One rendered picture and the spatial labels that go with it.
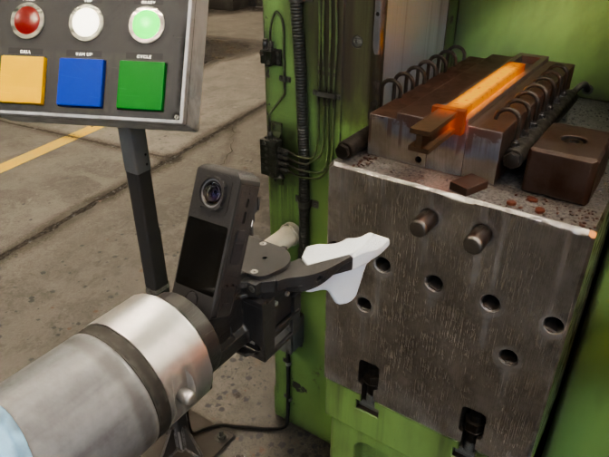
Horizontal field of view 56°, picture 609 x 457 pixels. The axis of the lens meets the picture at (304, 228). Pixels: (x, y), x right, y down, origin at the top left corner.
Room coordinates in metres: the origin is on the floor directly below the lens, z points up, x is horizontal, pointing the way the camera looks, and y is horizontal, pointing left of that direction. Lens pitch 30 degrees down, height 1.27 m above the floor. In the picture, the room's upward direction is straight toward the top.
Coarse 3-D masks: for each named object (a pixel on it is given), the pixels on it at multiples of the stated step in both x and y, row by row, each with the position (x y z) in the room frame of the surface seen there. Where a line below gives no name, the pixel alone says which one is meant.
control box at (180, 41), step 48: (0, 0) 0.98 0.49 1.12; (48, 0) 0.97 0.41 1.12; (96, 0) 0.96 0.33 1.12; (144, 0) 0.95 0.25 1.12; (192, 0) 0.94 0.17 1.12; (0, 48) 0.95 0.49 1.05; (48, 48) 0.93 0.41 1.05; (96, 48) 0.92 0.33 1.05; (144, 48) 0.91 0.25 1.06; (192, 48) 0.92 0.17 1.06; (48, 96) 0.90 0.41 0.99; (192, 96) 0.90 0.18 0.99
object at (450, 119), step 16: (512, 64) 1.00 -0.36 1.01; (496, 80) 0.91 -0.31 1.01; (464, 96) 0.83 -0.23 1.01; (480, 96) 0.83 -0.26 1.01; (432, 112) 0.74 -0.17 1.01; (448, 112) 0.74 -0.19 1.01; (464, 112) 0.74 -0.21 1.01; (416, 128) 0.68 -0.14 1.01; (432, 128) 0.68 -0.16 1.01; (448, 128) 0.74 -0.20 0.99; (464, 128) 0.75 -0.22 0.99; (416, 144) 0.68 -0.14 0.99; (432, 144) 0.69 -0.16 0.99
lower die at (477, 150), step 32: (480, 64) 1.07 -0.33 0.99; (544, 64) 1.07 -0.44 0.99; (416, 96) 0.91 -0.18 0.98; (448, 96) 0.88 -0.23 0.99; (512, 96) 0.88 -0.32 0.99; (384, 128) 0.82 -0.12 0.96; (480, 128) 0.74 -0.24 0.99; (512, 128) 0.76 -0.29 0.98; (448, 160) 0.76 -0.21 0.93; (480, 160) 0.73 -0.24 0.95
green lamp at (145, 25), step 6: (144, 12) 0.94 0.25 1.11; (150, 12) 0.93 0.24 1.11; (138, 18) 0.93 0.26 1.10; (144, 18) 0.93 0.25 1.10; (150, 18) 0.93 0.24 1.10; (156, 18) 0.93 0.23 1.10; (132, 24) 0.93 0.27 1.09; (138, 24) 0.93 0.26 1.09; (144, 24) 0.92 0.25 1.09; (150, 24) 0.92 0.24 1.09; (156, 24) 0.92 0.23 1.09; (138, 30) 0.92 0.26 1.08; (144, 30) 0.92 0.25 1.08; (150, 30) 0.92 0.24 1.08; (156, 30) 0.92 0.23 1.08; (144, 36) 0.92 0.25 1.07; (150, 36) 0.92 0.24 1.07
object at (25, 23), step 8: (24, 8) 0.97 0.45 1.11; (32, 8) 0.97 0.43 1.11; (16, 16) 0.96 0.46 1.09; (24, 16) 0.96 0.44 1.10; (32, 16) 0.96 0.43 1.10; (16, 24) 0.96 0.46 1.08; (24, 24) 0.95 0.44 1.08; (32, 24) 0.95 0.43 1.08; (24, 32) 0.95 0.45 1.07; (32, 32) 0.95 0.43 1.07
